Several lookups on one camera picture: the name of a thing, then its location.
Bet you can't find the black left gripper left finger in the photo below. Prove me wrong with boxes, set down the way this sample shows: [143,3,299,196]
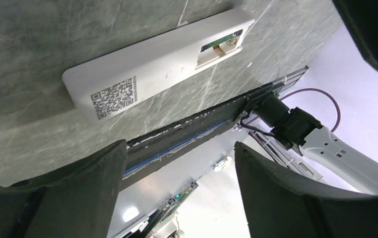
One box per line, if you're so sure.
[0,140,127,238]

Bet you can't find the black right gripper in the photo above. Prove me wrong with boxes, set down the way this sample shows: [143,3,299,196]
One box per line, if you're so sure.
[332,0,378,71]

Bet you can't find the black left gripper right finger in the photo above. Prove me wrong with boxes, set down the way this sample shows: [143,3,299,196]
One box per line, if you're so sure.
[235,142,378,238]

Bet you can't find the white remote control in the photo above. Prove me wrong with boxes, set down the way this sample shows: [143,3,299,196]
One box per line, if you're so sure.
[62,8,255,123]

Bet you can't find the green AAA battery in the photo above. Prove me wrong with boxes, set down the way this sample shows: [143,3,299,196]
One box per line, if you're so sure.
[200,29,243,53]

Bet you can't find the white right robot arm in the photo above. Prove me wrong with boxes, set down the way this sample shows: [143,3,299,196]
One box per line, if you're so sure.
[240,88,378,195]

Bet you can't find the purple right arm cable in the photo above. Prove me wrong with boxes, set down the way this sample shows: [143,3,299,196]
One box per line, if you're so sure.
[280,88,342,133]

